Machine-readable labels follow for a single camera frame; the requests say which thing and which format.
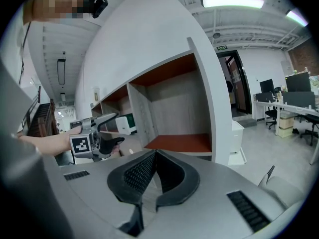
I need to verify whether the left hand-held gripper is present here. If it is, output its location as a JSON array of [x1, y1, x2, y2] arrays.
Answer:
[[69, 113, 120, 161]]

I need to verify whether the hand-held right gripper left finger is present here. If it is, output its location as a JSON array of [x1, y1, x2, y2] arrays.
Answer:
[[107, 149, 157, 236]]

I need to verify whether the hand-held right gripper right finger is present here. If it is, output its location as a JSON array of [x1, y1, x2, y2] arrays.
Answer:
[[156, 149, 200, 213]]

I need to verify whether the white and green box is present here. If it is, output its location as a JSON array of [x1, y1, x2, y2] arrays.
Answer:
[[115, 115, 138, 135]]

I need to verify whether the grey shelving unit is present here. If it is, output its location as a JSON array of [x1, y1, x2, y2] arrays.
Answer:
[[89, 36, 234, 164]]

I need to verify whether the person's left forearm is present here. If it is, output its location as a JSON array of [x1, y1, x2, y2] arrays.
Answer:
[[16, 130, 73, 157]]

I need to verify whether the grey wooden desk with shelves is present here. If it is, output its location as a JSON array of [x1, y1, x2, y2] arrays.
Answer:
[[54, 36, 234, 168]]

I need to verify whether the dark desk divider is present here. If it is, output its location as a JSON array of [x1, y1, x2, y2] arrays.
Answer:
[[256, 92, 274, 103], [282, 91, 316, 110]]

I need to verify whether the white office desk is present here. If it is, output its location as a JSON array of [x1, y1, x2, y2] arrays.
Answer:
[[252, 99, 319, 165]]

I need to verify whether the person's left hand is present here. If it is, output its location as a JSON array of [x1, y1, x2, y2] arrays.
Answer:
[[99, 137, 125, 159]]

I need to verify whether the brown wooden staircase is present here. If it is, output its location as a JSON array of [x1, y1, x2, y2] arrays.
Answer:
[[21, 98, 56, 138]]

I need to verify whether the white low cabinet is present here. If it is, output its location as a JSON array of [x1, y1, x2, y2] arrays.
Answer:
[[227, 119, 248, 166]]

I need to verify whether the grey-green chair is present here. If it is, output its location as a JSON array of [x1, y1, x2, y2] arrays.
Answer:
[[257, 165, 308, 210]]

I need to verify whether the black office chair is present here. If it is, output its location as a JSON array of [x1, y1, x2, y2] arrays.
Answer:
[[264, 105, 279, 130], [300, 113, 319, 147]]

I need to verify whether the person's torso in light shirt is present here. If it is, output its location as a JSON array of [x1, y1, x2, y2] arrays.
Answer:
[[3, 6, 34, 102]]

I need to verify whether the person's head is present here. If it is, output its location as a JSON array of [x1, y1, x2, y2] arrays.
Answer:
[[23, 0, 97, 26]]

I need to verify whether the small black monitor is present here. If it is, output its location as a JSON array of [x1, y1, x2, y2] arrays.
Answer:
[[259, 79, 275, 93]]

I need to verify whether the large black monitor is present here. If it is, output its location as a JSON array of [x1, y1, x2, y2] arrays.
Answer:
[[285, 72, 313, 93]]

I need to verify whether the long white ceiling light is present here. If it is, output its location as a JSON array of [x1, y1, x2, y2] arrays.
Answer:
[[285, 8, 310, 27], [200, 0, 265, 10]]

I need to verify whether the black headset cable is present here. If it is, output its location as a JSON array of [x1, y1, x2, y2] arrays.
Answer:
[[18, 20, 32, 85]]

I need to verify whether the black head camera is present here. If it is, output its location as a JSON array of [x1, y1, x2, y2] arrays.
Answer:
[[91, 0, 109, 19]]

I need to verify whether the black door frame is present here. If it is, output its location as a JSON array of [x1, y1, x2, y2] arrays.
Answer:
[[216, 49, 253, 119]]

